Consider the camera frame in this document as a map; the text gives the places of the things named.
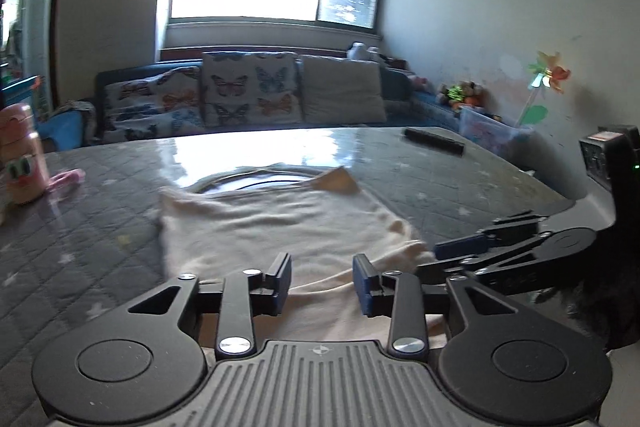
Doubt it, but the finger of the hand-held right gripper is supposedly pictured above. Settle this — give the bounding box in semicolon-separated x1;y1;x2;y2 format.
417;234;556;285
435;210;551;260

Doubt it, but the upright butterfly print cushion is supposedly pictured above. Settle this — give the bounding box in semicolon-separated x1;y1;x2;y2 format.
201;52;304;128

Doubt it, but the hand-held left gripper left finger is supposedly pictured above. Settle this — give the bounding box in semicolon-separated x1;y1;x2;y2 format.
127;252;293;356

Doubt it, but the pile of small plush toys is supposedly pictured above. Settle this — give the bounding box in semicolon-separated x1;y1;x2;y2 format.
439;82;483;108

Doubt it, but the grey pillow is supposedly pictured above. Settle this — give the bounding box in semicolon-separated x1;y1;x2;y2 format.
300;55;387;124

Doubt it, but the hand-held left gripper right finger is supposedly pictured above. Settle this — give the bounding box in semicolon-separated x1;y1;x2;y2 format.
352;254;521;354

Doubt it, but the grey plaid cloth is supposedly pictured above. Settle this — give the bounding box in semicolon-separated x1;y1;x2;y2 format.
52;101;97;142

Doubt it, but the colourful toy box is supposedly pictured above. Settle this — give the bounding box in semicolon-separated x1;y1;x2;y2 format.
0;77;41;108

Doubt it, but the round black induction cooker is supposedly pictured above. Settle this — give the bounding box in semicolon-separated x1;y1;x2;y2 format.
192;167;326;195

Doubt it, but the colourful pinwheel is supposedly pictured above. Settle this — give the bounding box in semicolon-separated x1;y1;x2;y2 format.
517;52;571;128

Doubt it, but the cream knit garment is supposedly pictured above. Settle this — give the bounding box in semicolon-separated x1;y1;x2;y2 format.
159;166;448;350

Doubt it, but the blue sofa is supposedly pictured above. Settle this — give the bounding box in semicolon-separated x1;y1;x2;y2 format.
95;57;461;145

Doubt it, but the brown door frame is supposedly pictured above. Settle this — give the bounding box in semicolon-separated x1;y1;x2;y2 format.
0;0;68;108

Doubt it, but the clear plastic storage box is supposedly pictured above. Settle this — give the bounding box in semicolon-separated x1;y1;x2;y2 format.
459;106;533;158

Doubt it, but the pink bottle strap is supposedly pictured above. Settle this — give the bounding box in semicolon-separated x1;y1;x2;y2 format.
45;168;87;194

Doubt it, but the pink cartoon face bottle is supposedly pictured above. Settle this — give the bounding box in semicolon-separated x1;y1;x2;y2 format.
0;103;47;206

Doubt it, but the panda plush toy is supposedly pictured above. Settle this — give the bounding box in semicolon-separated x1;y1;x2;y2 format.
346;42;386;64

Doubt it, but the black remote control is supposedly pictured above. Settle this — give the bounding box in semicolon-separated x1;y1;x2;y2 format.
404;128;466;156

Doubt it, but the butterfly print side cushion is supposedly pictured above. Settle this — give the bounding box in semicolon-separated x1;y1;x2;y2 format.
103;68;203;142

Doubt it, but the blue chair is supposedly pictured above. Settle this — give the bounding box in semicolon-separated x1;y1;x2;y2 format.
39;107;96;152

